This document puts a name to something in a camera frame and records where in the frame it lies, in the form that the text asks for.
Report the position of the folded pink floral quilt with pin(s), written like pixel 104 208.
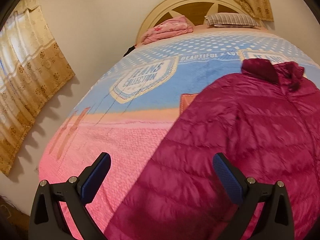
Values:
pixel 170 28

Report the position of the magenta quilted down jacket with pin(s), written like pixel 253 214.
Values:
pixel 265 120

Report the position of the beige floral side curtain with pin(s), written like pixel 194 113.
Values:
pixel 33 70

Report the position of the pink and blue bed blanket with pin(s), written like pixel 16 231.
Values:
pixel 130 110

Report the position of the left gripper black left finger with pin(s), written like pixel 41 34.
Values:
pixel 47 220

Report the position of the striped grey pillow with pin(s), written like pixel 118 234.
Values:
pixel 230 20

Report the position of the cream wooden headboard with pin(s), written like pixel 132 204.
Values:
pixel 193 10

